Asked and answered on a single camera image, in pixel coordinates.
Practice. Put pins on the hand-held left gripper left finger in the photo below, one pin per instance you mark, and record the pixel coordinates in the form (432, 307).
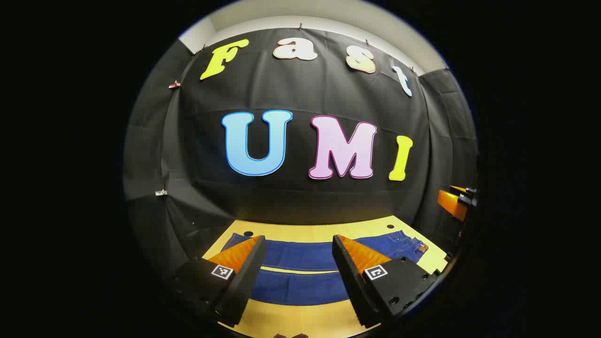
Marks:
(246, 277)

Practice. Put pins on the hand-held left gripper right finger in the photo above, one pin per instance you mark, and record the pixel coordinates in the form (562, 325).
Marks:
(350, 277)

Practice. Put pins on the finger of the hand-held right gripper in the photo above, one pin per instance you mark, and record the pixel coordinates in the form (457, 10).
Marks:
(451, 204)

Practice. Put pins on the blue jeans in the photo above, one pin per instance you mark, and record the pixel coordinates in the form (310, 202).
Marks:
(300, 256)

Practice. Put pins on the black backdrop cloth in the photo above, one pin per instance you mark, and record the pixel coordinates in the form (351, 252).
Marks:
(300, 197)

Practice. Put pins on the white clip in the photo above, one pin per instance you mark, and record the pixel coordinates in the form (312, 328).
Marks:
(161, 192)

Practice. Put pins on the copper clip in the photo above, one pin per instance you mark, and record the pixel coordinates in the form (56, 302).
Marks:
(174, 85)

